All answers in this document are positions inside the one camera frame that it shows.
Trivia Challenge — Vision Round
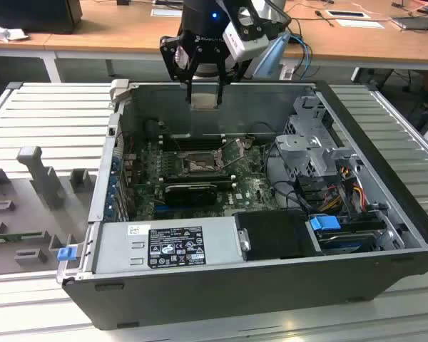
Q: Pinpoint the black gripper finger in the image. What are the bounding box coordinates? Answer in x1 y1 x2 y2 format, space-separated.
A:
215 59 252 107
159 33 201 105

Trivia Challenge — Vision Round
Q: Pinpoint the green circuit board strip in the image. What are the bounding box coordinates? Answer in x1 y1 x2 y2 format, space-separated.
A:
0 231 44 244

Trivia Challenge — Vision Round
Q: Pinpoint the blue case latch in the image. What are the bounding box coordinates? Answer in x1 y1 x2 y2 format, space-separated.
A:
56 247 76 263

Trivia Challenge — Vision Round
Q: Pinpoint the white desk grommet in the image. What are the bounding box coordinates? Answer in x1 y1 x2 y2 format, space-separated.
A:
150 7 183 19
324 9 371 19

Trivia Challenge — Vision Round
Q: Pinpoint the red yellow wire bundle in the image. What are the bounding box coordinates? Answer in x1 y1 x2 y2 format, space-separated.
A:
320 166 365 215

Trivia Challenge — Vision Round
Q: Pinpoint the CPU socket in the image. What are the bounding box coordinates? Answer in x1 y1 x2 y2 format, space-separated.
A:
179 150 223 176

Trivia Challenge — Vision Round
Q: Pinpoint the crumpled white paper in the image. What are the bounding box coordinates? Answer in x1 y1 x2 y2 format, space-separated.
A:
0 19 30 44

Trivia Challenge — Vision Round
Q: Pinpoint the white paper sheet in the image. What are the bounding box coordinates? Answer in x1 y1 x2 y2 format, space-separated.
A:
335 18 388 31

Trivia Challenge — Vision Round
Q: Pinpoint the black plastic shroud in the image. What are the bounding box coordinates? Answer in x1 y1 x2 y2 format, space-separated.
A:
233 209 324 263

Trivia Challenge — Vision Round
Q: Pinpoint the silver power supply unit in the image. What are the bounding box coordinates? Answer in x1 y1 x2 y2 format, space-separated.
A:
91 217 244 275

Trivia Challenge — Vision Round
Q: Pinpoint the hard disk in blue carrier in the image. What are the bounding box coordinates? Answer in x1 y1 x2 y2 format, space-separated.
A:
307 214 376 256

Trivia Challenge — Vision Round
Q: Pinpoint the metal socket cover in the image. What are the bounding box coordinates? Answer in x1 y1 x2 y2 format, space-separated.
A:
220 137 250 169

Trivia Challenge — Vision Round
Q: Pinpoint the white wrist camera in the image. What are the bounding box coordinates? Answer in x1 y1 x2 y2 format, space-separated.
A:
223 21 271 61

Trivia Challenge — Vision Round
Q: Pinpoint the silver metal disk bay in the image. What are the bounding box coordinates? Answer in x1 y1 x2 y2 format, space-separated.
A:
273 93 356 180

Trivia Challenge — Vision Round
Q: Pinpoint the blue expansion slot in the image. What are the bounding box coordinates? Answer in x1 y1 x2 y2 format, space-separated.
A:
153 203 172 219

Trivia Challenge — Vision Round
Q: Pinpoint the wooden desk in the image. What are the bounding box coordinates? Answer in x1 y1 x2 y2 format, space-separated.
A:
0 0 428 71

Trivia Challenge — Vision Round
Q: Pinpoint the black looped wire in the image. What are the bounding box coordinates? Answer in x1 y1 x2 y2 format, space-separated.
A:
263 141 308 212

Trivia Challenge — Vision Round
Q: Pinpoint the black open PC case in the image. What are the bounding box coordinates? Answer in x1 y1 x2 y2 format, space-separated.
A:
56 79 428 331

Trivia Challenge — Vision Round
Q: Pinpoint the dark notebook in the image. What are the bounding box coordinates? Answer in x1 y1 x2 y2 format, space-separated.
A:
389 15 428 31

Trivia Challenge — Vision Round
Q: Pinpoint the green motherboard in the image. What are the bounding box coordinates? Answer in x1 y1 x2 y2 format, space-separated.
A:
126 137 282 222

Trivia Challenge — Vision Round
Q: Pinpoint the black box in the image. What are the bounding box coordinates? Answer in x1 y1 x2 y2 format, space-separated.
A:
0 0 83 35

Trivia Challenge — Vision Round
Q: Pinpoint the grey parts rack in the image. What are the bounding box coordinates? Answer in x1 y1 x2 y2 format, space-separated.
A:
0 145 105 277

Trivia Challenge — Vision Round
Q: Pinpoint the black RAM slot bank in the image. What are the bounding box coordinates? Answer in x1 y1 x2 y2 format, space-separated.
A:
162 133 226 151
163 171 233 187

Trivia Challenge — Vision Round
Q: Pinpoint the grey case corner latch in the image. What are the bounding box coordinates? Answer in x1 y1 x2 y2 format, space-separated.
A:
109 78 131 108

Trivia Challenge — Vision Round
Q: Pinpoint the black graphics card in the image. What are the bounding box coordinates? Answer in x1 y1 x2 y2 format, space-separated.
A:
163 182 218 207

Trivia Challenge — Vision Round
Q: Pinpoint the silver CPU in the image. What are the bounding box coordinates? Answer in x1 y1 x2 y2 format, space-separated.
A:
190 92 219 112

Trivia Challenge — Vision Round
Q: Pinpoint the blue cable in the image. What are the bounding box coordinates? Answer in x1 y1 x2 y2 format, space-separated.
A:
287 33 314 81

